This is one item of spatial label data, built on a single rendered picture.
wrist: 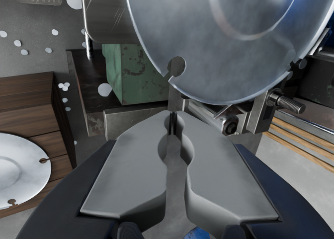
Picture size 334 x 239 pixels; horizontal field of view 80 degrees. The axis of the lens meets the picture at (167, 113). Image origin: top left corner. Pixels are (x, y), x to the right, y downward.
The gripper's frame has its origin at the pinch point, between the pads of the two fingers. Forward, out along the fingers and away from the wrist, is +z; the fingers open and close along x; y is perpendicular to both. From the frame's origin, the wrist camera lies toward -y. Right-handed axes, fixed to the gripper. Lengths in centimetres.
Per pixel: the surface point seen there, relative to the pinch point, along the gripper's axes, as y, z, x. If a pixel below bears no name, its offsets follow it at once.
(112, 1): -6.4, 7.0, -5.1
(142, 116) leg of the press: 12.6, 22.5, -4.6
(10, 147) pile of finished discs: 32, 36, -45
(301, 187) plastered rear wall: 110, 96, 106
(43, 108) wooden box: 21, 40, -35
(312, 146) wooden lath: 62, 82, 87
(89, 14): -5.4, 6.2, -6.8
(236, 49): -2.2, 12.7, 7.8
